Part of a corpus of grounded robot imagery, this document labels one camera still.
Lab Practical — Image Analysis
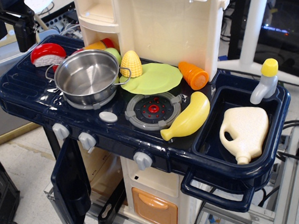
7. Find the yellow toy corn cob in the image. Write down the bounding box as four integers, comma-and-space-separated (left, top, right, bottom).
120, 50, 143, 78

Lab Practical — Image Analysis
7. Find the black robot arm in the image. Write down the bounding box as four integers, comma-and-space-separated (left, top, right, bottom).
0, 0, 36, 52

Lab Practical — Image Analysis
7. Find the grey middle stove knob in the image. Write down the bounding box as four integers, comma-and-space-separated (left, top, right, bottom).
78, 132, 97, 154

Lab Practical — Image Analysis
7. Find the grey oval button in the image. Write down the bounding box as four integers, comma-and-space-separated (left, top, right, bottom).
99, 111, 118, 123

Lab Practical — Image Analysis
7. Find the grey left stove knob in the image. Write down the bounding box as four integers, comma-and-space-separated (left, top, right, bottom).
52, 123, 70, 140

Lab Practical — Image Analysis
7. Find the grey stove knob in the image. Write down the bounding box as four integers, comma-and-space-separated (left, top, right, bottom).
133, 151, 153, 170
78, 132, 97, 154
52, 123, 70, 140

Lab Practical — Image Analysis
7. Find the green toy apple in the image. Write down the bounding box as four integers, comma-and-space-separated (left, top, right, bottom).
104, 47, 122, 65

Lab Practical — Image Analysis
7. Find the grey yellow toy faucet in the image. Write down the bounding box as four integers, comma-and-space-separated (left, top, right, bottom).
250, 58, 278, 104

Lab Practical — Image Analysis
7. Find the orange toy carrot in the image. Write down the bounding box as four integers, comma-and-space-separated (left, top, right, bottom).
178, 62, 209, 91

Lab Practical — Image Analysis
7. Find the white stand pole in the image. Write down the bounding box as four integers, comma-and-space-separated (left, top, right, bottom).
218, 0, 299, 86

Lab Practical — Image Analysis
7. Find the cream toy jug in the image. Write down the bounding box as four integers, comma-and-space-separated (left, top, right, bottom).
219, 106, 269, 165

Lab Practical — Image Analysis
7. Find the toy kitchen play set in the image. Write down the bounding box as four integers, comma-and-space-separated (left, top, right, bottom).
0, 0, 290, 212

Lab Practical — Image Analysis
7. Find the orange toy drawer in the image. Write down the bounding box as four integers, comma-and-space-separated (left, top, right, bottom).
132, 188, 178, 224

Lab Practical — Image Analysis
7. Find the grey toy stove burner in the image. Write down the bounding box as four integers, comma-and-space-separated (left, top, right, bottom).
124, 92, 182, 131

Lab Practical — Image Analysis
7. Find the aluminium frame cart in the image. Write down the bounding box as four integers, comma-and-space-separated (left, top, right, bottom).
44, 127, 299, 224

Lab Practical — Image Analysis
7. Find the yellow toy banana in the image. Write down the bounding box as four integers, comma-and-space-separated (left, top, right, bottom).
160, 91, 210, 141

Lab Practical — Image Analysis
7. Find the grey right stove knob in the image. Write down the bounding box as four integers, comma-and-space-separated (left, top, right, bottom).
133, 151, 153, 170

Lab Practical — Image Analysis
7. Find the green toy plate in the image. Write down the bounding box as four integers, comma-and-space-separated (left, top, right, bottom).
121, 63, 182, 95

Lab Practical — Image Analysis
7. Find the navy oven door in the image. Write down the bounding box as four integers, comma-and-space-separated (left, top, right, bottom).
51, 138, 91, 224

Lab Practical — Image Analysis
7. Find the orange red toy can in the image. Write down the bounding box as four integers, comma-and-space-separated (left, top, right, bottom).
83, 38, 114, 50

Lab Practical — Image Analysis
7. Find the stainless steel pot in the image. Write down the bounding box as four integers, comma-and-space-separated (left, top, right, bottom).
45, 50, 131, 106

